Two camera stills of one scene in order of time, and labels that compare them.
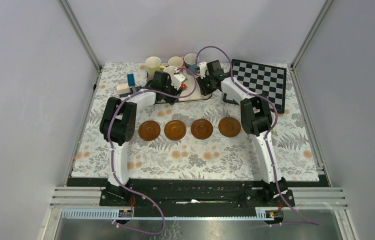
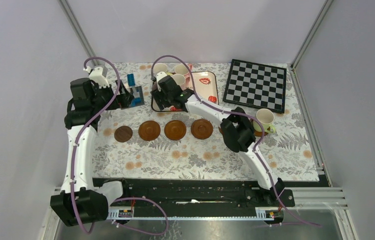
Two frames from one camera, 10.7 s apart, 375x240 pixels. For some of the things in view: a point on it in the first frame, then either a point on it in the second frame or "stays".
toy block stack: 127,90 stays
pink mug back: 176,61 -> 188,76
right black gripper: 201,82 -> 158,95
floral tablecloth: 194,139 stays
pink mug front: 170,70 -> 181,80
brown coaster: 201,129 stays
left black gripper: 175,91 -> 121,100
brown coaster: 175,130 stays
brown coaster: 149,130 stays
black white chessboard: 265,80 stays
